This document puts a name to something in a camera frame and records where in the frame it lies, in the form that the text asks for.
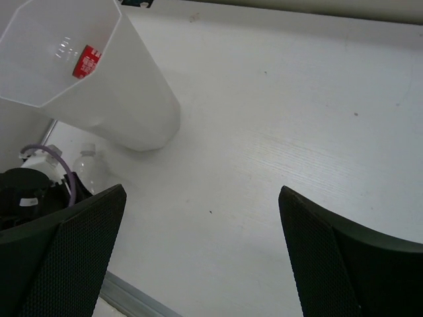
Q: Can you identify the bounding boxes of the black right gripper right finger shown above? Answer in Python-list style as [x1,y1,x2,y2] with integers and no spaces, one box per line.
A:
[278,186,422,316]

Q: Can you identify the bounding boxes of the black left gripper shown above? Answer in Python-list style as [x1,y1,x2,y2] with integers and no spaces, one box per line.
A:
[1,168,92,231]

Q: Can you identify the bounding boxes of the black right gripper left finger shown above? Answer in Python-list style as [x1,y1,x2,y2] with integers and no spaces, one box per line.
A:
[1,184,126,316]

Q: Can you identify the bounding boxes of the red label plastic bottle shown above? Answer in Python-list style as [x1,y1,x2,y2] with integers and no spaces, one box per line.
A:
[54,36,102,79]

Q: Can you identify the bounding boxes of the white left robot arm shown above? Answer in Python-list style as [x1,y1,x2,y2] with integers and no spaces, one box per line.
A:
[1,145,94,230]

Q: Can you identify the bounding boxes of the white octagonal plastic bin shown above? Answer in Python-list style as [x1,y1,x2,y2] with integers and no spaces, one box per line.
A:
[1,1,180,151]

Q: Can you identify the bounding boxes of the blue label plastic bottle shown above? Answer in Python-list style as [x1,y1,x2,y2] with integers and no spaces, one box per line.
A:
[73,143,108,194]

